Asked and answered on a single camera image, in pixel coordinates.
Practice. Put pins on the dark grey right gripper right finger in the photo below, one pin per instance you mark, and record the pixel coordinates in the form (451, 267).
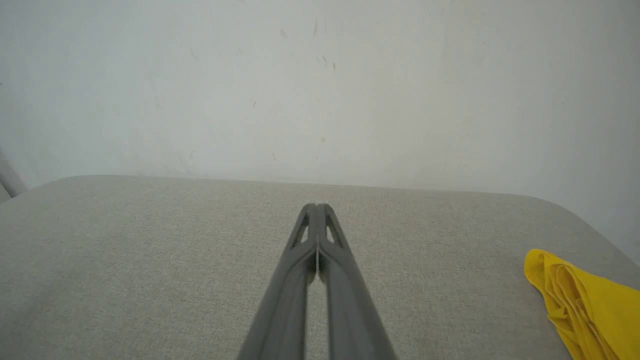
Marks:
(350, 310)

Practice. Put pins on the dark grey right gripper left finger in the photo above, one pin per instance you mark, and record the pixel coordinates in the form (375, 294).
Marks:
(282, 310)

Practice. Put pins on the yellow cartoon print garment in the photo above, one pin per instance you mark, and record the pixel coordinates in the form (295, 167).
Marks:
(600, 310)

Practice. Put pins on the grey fabric sofa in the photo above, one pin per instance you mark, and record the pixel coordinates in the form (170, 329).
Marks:
(150, 275)

